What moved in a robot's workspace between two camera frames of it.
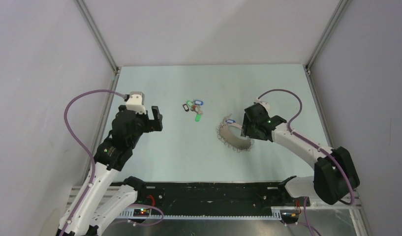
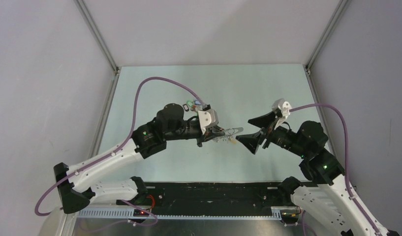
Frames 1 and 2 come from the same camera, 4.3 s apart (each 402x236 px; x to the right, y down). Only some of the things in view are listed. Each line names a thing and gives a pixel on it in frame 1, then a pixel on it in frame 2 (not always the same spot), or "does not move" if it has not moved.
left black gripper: (152, 125) -> (210, 133)
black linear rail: (219, 198) does not move
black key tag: (186, 107) does not move
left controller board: (141, 212) does not move
